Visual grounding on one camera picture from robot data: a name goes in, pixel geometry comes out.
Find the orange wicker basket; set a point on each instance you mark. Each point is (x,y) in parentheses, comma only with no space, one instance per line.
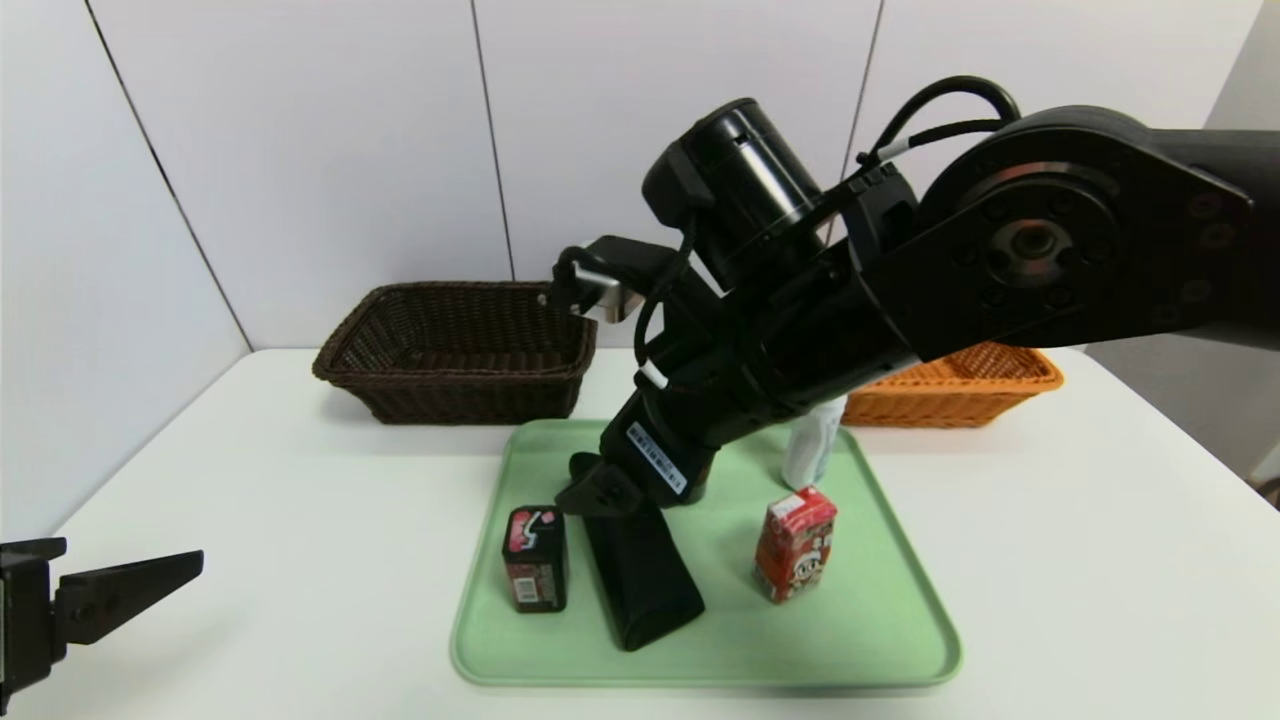
(960,395)

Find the white bottle grey cap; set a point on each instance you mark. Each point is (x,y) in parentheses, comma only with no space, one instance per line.
(810,450)

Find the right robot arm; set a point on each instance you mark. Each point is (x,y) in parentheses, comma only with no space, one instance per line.
(1030,240)

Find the black red gum container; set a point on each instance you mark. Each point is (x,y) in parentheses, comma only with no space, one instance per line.
(535,570)

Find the dark brown wicker basket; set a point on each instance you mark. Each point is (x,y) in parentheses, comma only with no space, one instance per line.
(460,400)

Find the light green plastic tray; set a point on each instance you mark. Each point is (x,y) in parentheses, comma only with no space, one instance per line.
(720,640)

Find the red milk drink carton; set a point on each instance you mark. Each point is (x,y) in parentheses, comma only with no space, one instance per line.
(792,550)

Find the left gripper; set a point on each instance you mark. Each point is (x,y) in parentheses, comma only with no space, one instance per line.
(20,610)

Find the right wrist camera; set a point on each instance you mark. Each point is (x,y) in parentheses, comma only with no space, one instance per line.
(600,290)

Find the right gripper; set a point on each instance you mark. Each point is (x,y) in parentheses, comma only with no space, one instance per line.
(657,458)

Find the black glasses case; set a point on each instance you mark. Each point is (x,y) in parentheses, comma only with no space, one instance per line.
(645,590)

